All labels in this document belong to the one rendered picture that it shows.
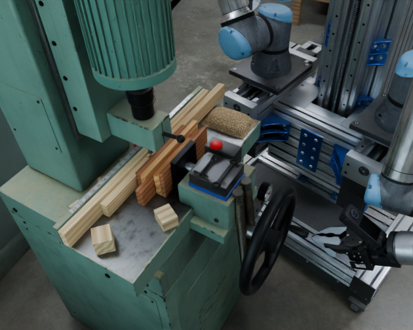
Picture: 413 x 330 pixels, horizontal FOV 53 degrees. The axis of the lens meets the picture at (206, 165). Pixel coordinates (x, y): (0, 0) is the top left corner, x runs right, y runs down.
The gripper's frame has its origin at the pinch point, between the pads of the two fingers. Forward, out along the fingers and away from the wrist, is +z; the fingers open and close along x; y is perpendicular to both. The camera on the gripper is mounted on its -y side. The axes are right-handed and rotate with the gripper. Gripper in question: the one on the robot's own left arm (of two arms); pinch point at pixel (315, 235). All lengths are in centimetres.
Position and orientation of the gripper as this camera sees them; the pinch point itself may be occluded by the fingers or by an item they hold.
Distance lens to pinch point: 112.7
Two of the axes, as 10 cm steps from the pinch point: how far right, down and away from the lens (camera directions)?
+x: 5.2, -6.2, 6.0
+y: 4.6, 7.9, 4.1
